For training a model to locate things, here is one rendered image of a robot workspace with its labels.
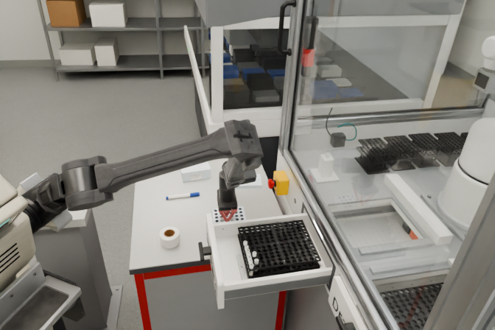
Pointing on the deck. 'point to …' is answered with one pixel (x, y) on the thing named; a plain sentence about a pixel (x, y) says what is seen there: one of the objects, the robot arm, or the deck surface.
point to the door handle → (283, 26)
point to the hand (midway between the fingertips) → (227, 216)
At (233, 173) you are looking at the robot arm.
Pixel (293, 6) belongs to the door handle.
